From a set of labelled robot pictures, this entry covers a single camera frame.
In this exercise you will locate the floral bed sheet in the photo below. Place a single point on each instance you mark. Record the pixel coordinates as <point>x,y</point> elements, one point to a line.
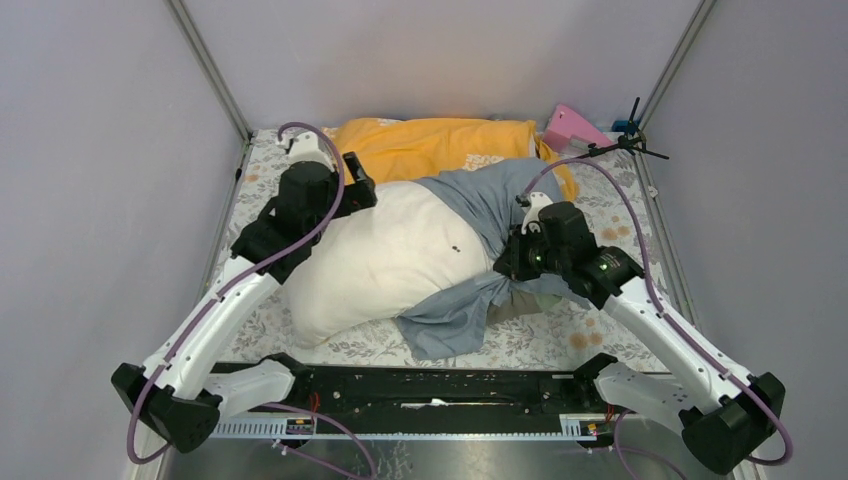
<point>560,338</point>

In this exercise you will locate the white pillow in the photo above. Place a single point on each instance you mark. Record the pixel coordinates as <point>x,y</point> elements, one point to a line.
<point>367,266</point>

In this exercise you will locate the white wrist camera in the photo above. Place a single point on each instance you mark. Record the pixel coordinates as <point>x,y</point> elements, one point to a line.
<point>532,204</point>
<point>300,145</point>

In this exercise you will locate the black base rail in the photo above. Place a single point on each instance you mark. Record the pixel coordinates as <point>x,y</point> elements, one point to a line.
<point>416,403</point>

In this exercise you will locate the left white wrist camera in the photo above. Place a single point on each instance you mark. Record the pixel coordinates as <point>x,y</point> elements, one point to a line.
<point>300,145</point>

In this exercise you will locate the grey blue pillowcase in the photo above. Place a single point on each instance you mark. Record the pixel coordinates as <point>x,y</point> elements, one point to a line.
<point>452,320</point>

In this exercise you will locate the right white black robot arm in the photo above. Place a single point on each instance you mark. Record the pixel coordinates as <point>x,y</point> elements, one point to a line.
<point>721,410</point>

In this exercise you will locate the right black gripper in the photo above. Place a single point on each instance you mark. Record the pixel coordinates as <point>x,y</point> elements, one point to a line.
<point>511,263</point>

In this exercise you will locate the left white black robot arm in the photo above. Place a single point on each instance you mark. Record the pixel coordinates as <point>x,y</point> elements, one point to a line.
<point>175,392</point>

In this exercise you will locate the orange printed pillow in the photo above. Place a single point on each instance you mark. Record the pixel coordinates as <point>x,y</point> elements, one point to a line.
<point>395,150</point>

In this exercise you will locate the black tripod stand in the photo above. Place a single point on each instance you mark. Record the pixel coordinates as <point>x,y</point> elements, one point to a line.
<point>631,139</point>

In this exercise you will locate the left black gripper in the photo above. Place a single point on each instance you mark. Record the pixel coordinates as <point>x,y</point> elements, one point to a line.
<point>361,194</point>

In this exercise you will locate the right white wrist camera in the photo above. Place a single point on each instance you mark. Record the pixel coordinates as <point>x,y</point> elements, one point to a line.
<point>532,204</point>

